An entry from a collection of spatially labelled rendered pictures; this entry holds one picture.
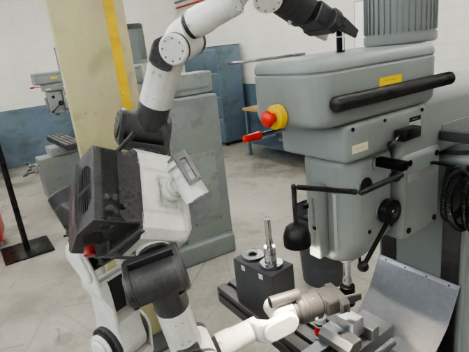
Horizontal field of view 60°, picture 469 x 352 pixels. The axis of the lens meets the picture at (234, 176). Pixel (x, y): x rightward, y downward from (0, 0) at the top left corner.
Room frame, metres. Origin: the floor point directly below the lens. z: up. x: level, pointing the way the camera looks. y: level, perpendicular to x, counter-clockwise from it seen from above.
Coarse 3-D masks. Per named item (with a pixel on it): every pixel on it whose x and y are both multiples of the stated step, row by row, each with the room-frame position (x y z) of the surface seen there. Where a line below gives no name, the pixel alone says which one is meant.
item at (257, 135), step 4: (284, 128) 1.12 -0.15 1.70; (256, 132) 1.07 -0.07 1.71; (260, 132) 1.08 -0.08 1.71; (264, 132) 1.09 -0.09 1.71; (268, 132) 1.09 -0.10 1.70; (272, 132) 1.10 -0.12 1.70; (276, 132) 1.11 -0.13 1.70; (244, 136) 1.05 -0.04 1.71; (248, 136) 1.05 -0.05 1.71; (252, 136) 1.06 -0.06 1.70; (256, 136) 1.06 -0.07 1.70; (260, 136) 1.07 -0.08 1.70; (244, 140) 1.05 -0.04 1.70; (248, 140) 1.05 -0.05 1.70; (252, 140) 1.06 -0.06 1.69
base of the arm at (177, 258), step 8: (160, 248) 0.94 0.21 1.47; (168, 248) 0.94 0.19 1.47; (176, 248) 0.93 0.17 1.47; (136, 256) 0.93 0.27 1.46; (144, 256) 0.92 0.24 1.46; (152, 256) 0.92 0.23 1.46; (160, 256) 0.93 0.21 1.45; (168, 256) 0.94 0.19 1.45; (176, 256) 0.90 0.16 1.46; (128, 264) 0.91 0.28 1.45; (136, 264) 0.91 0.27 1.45; (144, 264) 0.92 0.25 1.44; (176, 264) 0.88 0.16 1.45; (184, 272) 0.87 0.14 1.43; (128, 280) 0.85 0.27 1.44; (184, 280) 0.86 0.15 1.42; (128, 288) 0.84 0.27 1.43; (184, 288) 0.88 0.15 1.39; (128, 296) 0.83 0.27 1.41; (136, 304) 0.83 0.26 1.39
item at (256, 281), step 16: (240, 256) 1.50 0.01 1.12; (256, 256) 1.46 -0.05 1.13; (240, 272) 1.46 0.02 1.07; (256, 272) 1.38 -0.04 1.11; (272, 272) 1.35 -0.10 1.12; (288, 272) 1.37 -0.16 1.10; (240, 288) 1.47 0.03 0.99; (256, 288) 1.39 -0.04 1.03; (272, 288) 1.32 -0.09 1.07; (288, 288) 1.37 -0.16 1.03; (256, 304) 1.40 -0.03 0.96
